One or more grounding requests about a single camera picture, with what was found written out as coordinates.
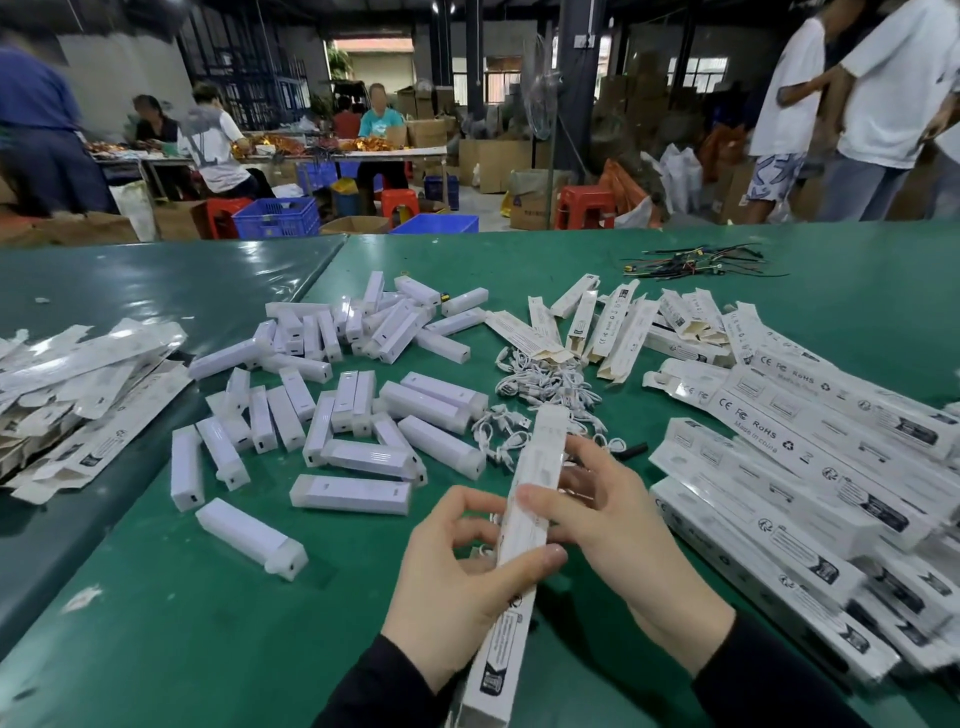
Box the heap of flat folded cartons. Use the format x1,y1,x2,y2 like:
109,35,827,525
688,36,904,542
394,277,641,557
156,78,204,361
0,318,195,506

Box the person's right hand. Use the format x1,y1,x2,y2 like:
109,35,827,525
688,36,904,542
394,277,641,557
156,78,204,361
516,434,738,678

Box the stacked brown cardboard boxes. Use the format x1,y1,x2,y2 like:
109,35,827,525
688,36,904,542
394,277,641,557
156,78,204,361
594,51,725,155

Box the plain brown cardboard box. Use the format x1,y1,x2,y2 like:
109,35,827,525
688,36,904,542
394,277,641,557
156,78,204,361
153,200,210,242

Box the standing fan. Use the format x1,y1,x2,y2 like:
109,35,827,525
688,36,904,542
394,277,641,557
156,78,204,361
520,33,564,145

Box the person's left hand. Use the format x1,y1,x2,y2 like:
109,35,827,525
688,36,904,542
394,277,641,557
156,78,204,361
382,485,569,696

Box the blue plastic crate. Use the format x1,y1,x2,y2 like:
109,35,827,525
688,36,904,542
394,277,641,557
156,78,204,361
295,160,340,193
423,174,461,212
389,213,480,236
231,196,323,240

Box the red plastic stool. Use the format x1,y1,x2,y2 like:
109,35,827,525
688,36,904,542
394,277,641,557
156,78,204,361
204,196,255,241
554,184,618,231
380,188,422,227

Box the printed brown cardboard box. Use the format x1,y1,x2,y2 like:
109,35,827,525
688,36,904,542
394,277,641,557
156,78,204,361
508,168,573,232

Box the white work table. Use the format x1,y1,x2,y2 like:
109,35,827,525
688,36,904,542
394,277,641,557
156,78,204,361
88,144,451,213

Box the bundle of coloured wires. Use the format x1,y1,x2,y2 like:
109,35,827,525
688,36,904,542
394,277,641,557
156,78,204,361
619,242,790,283

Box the pile of open empty cartons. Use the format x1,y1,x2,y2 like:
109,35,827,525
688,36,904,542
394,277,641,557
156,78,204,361
485,273,740,386

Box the person's left forearm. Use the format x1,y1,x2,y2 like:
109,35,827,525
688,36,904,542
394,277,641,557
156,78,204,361
311,634,481,728

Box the pile of orange gold goods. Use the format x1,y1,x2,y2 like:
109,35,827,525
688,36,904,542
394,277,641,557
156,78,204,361
231,132,400,156

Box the blue metal rack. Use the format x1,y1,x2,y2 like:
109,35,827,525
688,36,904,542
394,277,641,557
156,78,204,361
178,13,313,130

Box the open low cardboard box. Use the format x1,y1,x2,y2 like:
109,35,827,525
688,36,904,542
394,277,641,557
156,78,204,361
320,215,393,236

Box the orange plastic bag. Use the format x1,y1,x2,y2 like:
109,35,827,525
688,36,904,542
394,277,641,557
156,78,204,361
598,158,664,228

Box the pile of white cable coils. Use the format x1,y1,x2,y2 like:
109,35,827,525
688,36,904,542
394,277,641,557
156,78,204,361
471,345,628,481

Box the dark steel pillar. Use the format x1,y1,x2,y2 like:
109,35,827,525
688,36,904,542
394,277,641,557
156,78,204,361
557,0,608,183

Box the person's right forearm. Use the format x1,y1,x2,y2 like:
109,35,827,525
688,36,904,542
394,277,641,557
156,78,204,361
690,610,873,728

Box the pile of white plastic devices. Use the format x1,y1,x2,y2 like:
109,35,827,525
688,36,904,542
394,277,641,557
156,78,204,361
170,270,491,583

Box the large brown cardboard box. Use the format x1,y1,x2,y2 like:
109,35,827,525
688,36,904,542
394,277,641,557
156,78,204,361
458,138,536,195

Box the white plastic bag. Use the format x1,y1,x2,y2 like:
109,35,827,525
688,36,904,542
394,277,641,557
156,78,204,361
658,143,705,216

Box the stack of packed white boxes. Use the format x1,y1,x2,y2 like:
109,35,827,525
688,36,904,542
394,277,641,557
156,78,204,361
642,302,960,686

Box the long white printed carton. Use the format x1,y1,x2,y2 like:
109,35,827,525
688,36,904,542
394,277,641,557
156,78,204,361
456,404,573,728

